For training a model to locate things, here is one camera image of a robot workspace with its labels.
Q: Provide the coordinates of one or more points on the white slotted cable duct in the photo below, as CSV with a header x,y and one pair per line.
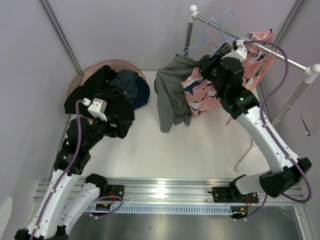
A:
x,y
135,208

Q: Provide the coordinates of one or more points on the pink translucent plastic basket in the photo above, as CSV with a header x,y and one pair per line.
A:
x,y
115,64

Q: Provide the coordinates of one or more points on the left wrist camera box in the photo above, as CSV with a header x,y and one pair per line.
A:
x,y
96,108

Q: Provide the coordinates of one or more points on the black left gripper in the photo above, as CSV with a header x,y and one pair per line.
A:
x,y
120,130

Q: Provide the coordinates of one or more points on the metal clothes rack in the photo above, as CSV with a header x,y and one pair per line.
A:
x,y
311,72

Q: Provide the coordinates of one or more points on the grey shorts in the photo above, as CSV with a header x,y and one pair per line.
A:
x,y
172,106

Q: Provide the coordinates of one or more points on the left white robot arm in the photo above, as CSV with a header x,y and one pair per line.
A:
x,y
56,217

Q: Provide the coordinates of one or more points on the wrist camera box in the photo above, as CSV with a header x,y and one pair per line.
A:
x,y
239,50
96,108

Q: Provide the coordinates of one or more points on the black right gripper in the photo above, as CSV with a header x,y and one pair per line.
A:
x,y
206,64

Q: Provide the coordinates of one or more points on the pink patterned shorts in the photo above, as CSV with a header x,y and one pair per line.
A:
x,y
200,94

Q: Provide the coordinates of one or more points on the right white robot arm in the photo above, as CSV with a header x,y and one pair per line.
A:
x,y
286,168

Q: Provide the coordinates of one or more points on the black shorts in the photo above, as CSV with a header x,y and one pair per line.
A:
x,y
118,110

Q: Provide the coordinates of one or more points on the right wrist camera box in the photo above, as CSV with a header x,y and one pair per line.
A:
x,y
239,50

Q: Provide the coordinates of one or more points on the navy blue shorts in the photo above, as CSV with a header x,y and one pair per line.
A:
x,y
132,86

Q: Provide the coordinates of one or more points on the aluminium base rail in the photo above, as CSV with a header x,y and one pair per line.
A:
x,y
170,191

